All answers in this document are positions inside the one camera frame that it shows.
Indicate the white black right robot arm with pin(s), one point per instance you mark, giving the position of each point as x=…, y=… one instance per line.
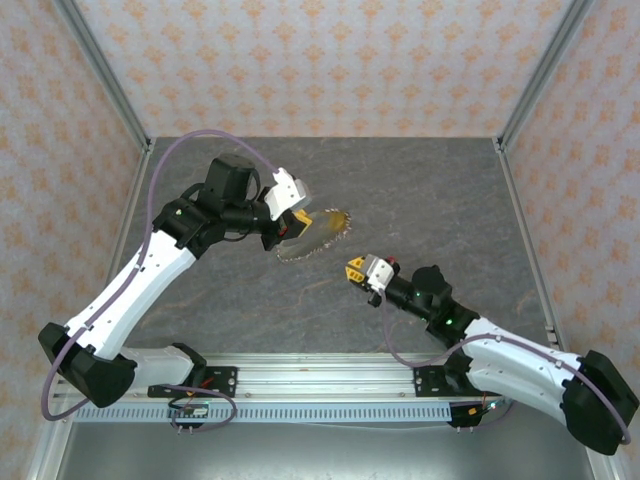
x=520, y=365

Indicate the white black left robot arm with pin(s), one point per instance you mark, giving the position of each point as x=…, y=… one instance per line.
x=150, y=280

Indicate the small controller board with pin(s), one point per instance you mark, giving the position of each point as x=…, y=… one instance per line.
x=482, y=409
x=192, y=411

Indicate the aluminium table side rail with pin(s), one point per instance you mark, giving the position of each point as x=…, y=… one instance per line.
x=525, y=225
x=136, y=185

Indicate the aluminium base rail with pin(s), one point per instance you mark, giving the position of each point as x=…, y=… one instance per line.
x=325, y=380

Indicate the aluminium frame post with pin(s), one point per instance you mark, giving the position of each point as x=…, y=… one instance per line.
x=542, y=75
x=107, y=80

